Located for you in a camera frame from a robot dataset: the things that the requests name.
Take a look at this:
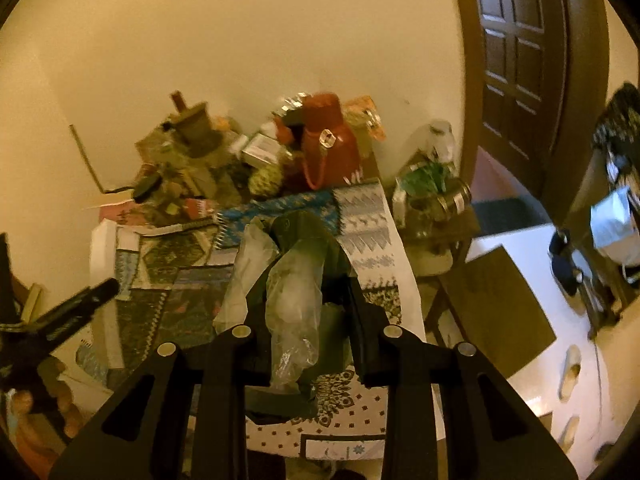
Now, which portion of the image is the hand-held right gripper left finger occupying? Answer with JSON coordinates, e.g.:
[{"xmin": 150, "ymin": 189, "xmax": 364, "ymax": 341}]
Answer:
[{"xmin": 47, "ymin": 265, "xmax": 273, "ymax": 480}]

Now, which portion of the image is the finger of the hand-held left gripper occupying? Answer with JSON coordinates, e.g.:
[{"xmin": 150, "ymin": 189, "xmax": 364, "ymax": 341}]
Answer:
[{"xmin": 27, "ymin": 277, "xmax": 121, "ymax": 346}]

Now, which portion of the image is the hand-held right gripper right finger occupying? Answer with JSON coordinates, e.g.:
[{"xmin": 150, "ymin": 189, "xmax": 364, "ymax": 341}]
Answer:
[{"xmin": 345, "ymin": 280, "xmax": 578, "ymax": 480}]

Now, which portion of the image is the clear plastic bag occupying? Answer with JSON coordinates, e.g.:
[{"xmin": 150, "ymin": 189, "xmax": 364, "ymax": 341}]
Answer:
[{"xmin": 214, "ymin": 222, "xmax": 326, "ymax": 392}]

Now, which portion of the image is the person's left hand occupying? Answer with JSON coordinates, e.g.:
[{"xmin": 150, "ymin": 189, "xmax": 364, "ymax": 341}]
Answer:
[{"xmin": 12, "ymin": 360, "xmax": 82, "ymax": 456}]

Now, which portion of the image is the pink embroidered cloth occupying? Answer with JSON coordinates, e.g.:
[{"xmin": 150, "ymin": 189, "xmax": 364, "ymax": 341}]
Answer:
[{"xmin": 96, "ymin": 199, "xmax": 153, "ymax": 227}]

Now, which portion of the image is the dark wooden stool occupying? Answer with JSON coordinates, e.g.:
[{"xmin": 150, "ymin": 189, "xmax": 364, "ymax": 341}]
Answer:
[{"xmin": 425, "ymin": 244, "xmax": 557, "ymax": 380}]

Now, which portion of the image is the thin wooden stick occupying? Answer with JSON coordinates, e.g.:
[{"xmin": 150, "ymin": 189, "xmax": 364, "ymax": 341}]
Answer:
[{"xmin": 69, "ymin": 124, "xmax": 110, "ymax": 195}]

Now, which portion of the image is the red white small packet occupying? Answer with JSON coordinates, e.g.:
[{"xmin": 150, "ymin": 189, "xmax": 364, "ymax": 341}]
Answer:
[{"xmin": 184, "ymin": 198, "xmax": 217, "ymax": 219}]

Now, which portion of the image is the small side table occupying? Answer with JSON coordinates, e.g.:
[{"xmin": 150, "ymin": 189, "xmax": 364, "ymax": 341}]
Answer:
[{"xmin": 400, "ymin": 207, "xmax": 478, "ymax": 278}]

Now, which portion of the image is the patchwork tablecloth table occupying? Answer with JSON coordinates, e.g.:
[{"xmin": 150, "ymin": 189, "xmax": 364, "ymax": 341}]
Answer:
[{"xmin": 75, "ymin": 182, "xmax": 447, "ymax": 462}]

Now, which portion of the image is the dark shoe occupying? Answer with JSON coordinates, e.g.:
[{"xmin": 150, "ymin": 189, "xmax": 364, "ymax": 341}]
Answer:
[{"xmin": 548, "ymin": 229, "xmax": 583, "ymax": 298}]

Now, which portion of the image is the metal tin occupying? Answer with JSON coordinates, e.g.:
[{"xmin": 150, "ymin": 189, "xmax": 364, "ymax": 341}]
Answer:
[{"xmin": 434, "ymin": 179, "xmax": 474, "ymax": 222}]

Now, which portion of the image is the dark door mat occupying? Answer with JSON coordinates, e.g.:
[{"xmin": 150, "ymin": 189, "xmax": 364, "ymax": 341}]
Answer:
[{"xmin": 471, "ymin": 196, "xmax": 552, "ymax": 235}]

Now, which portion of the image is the clay vase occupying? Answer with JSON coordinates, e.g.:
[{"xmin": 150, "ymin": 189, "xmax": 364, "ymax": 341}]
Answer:
[{"xmin": 174, "ymin": 102, "xmax": 223, "ymax": 147}]

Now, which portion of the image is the green leafy plant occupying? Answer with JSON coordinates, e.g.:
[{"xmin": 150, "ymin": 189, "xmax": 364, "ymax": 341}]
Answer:
[{"xmin": 399, "ymin": 161, "xmax": 450, "ymax": 197}]

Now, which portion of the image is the green bumpy fruit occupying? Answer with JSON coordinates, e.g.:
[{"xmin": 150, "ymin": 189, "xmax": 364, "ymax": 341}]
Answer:
[{"xmin": 247, "ymin": 164, "xmax": 287, "ymax": 197}]

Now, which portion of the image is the white labelled box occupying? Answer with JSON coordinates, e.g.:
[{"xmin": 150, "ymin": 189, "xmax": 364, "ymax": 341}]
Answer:
[{"xmin": 242, "ymin": 134, "xmax": 280, "ymax": 167}]

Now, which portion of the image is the white cloth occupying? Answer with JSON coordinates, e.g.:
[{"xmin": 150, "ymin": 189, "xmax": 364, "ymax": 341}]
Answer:
[{"xmin": 589, "ymin": 186, "xmax": 640, "ymax": 263}]

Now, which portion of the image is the red thermos jug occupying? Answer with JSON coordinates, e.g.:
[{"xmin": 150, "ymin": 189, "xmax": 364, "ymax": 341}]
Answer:
[{"xmin": 299, "ymin": 92, "xmax": 362, "ymax": 192}]

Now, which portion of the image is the orange snack packet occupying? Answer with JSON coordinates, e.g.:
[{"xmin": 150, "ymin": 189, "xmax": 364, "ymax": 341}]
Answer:
[{"xmin": 344, "ymin": 94, "xmax": 389, "ymax": 142}]

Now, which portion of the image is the dark patterned cloth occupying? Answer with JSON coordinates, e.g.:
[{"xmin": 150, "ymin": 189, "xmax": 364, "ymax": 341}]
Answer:
[{"xmin": 592, "ymin": 82, "xmax": 640, "ymax": 163}]

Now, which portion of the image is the brown wooden door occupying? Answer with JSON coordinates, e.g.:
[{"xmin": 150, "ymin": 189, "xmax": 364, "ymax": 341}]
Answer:
[{"xmin": 446, "ymin": 0, "xmax": 612, "ymax": 228}]

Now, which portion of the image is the brown panel door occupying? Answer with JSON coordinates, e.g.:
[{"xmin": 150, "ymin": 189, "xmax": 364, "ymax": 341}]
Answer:
[{"xmin": 469, "ymin": 0, "xmax": 568, "ymax": 163}]

